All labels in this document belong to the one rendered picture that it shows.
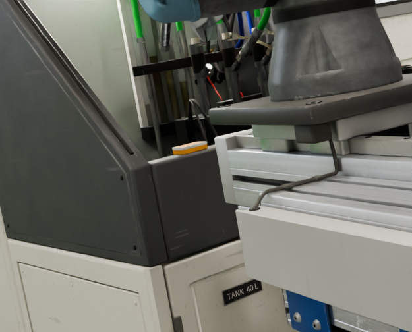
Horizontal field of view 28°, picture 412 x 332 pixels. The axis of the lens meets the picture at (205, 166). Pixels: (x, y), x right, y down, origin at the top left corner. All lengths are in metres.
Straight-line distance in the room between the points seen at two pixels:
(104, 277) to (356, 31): 0.72
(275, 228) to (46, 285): 0.98
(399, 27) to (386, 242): 1.47
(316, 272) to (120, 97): 1.23
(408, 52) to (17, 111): 0.96
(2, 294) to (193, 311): 0.67
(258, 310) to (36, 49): 0.59
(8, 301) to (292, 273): 1.22
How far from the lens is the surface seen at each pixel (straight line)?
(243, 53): 1.67
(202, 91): 1.66
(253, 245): 0.80
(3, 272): 1.89
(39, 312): 1.76
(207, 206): 1.36
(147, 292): 1.33
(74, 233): 1.50
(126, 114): 1.90
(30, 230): 1.68
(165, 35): 1.55
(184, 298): 1.35
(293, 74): 0.90
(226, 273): 1.39
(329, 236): 0.68
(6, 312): 1.94
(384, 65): 0.91
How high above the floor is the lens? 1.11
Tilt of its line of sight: 8 degrees down
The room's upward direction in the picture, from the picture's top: 10 degrees counter-clockwise
